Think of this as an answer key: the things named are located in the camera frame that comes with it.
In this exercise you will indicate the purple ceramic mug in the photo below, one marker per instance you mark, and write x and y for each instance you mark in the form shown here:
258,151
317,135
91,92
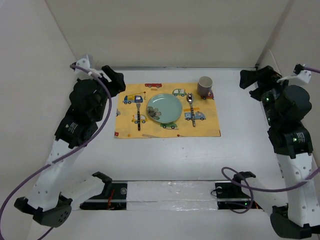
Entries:
204,85

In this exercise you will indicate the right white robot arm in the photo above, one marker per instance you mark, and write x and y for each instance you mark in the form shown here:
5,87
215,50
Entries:
285,103

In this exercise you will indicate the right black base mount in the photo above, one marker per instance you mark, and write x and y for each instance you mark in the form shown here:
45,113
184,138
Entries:
231,197

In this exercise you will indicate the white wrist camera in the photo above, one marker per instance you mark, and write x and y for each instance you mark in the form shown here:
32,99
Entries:
300,77
86,62

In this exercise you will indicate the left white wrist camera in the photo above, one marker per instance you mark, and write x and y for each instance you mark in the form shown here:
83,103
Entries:
86,62

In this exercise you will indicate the black-handled metal fork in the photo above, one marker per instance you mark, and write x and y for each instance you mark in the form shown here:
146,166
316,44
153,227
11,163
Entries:
138,105

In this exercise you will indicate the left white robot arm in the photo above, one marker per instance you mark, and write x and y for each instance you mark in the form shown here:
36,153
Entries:
89,110

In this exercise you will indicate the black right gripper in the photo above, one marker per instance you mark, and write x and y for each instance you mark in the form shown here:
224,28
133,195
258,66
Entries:
266,76

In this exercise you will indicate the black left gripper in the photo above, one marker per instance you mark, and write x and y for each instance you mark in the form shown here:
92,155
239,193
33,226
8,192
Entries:
116,85

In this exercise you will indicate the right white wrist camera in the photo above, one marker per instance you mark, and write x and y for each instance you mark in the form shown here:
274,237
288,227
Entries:
300,77

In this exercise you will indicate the yellow car-print placemat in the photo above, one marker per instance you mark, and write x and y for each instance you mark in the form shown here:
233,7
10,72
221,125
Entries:
205,113

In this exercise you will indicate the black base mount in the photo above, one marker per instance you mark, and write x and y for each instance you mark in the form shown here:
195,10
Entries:
231,197
112,198

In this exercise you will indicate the green flower plate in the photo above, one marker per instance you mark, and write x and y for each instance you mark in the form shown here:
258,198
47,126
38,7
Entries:
164,108

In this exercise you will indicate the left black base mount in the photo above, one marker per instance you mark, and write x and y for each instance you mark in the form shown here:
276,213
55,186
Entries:
112,198

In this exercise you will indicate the silver metal spoon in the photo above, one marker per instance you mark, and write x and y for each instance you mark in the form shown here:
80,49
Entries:
190,100

